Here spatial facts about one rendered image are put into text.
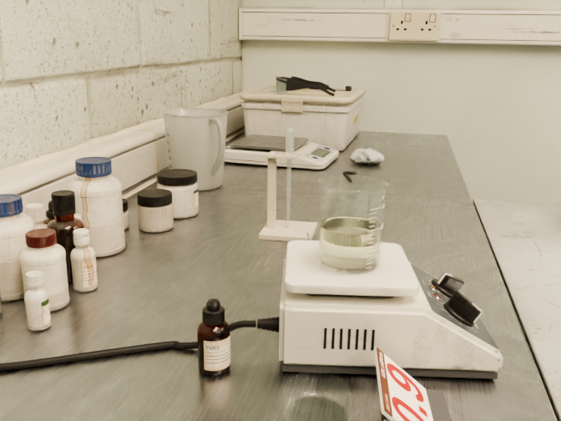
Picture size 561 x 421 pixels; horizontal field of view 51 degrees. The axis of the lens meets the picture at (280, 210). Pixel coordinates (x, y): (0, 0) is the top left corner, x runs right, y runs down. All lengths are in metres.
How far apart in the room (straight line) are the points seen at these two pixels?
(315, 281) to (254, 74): 1.55
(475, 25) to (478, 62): 0.12
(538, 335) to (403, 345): 0.19
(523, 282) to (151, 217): 0.54
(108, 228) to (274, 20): 1.25
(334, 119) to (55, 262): 1.04
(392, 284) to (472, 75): 1.49
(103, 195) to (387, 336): 0.45
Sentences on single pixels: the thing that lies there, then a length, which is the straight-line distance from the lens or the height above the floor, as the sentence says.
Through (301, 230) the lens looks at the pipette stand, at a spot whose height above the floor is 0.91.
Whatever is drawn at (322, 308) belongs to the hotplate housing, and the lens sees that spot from 0.53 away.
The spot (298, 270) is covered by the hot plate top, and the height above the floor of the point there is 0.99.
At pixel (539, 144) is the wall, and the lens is 2.03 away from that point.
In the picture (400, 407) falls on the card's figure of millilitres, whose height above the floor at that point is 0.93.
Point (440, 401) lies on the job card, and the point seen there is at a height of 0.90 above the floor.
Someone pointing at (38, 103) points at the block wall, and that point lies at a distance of 0.98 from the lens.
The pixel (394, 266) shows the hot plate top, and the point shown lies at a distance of 0.58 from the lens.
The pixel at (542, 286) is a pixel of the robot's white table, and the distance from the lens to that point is 0.82.
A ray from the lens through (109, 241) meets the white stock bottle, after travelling 0.85.
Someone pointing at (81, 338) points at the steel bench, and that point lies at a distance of 0.64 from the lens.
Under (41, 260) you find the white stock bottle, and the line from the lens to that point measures 0.68.
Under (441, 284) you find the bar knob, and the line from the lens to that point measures 0.62.
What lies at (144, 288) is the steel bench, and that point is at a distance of 0.74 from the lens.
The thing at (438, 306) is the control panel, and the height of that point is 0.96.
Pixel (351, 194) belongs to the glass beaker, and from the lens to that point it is 0.52.
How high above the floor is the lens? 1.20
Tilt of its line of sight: 16 degrees down
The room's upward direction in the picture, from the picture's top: 1 degrees clockwise
